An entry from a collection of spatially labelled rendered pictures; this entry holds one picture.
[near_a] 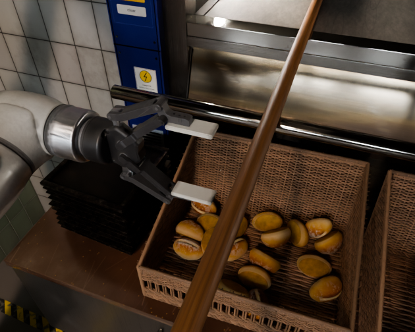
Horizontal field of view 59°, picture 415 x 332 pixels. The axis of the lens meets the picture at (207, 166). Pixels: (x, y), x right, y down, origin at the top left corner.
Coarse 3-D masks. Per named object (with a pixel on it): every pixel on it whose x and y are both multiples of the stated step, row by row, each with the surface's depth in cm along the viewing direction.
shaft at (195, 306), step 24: (312, 0) 106; (312, 24) 94; (288, 72) 74; (264, 120) 62; (264, 144) 58; (240, 168) 55; (240, 192) 50; (240, 216) 48; (216, 240) 44; (216, 264) 42; (192, 288) 40; (216, 288) 41; (192, 312) 38
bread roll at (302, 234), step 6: (288, 222) 120; (294, 222) 117; (300, 222) 117; (294, 228) 116; (300, 228) 114; (294, 234) 115; (300, 234) 113; (306, 234) 114; (294, 240) 114; (300, 240) 113; (306, 240) 113; (300, 246) 114
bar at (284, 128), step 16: (112, 96) 77; (128, 96) 76; (144, 96) 75; (192, 112) 72; (208, 112) 71; (224, 112) 70; (240, 112) 70; (288, 128) 67; (304, 128) 66; (320, 128) 66; (336, 128) 66; (336, 144) 66; (352, 144) 65; (368, 144) 64; (384, 144) 63; (400, 144) 63
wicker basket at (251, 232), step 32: (192, 160) 123; (224, 160) 121; (288, 160) 114; (320, 160) 111; (352, 160) 108; (224, 192) 127; (256, 192) 123; (288, 192) 119; (320, 192) 116; (160, 224) 105; (352, 224) 108; (160, 256) 111; (288, 256) 114; (320, 256) 114; (352, 256) 98; (160, 288) 106; (288, 288) 106; (352, 288) 90; (224, 320) 99; (256, 320) 95; (288, 320) 89; (320, 320) 85; (352, 320) 84
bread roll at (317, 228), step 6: (312, 222) 115; (318, 222) 114; (324, 222) 113; (330, 222) 113; (306, 228) 117; (312, 228) 115; (318, 228) 114; (324, 228) 113; (330, 228) 113; (312, 234) 115; (318, 234) 114; (324, 234) 114
